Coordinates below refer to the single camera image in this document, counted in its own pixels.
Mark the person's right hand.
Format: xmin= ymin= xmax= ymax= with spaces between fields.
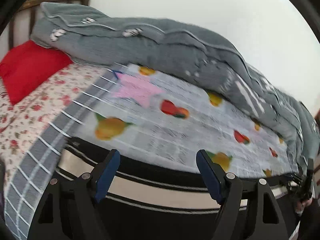
xmin=295 ymin=198 xmax=313 ymax=216

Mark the grey plush blanket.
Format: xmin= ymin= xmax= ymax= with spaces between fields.
xmin=30 ymin=2 xmax=319 ymax=170

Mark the black pants white striped waistband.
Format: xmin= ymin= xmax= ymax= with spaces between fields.
xmin=55 ymin=138 xmax=299 ymax=239

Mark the red pillow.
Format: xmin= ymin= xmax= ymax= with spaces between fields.
xmin=1 ymin=40 xmax=72 ymax=105

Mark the floral bed sheet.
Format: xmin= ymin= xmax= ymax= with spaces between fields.
xmin=1 ymin=64 xmax=106 ymax=185

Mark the dark wooden headboard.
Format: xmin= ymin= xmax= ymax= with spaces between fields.
xmin=7 ymin=0 xmax=90 ymax=50

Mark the grey checked fruit print cover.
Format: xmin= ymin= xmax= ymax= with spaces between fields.
xmin=4 ymin=69 xmax=298 ymax=239

